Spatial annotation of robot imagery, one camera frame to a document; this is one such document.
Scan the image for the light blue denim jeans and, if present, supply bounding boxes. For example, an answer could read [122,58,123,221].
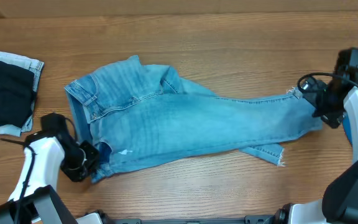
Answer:
[65,55,323,182]

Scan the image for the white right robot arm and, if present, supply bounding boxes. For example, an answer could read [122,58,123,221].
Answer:
[265,68,358,223]

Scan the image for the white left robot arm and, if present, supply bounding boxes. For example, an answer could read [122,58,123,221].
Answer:
[0,131,103,224]

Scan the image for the dark blue cloth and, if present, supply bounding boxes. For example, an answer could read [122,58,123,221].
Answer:
[342,115,352,145]

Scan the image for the black folded garment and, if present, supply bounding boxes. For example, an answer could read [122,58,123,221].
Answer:
[0,61,36,128]

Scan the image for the light denim folded garment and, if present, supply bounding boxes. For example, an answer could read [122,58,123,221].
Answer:
[0,52,44,137]

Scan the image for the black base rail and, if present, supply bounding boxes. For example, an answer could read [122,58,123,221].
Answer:
[94,209,288,224]

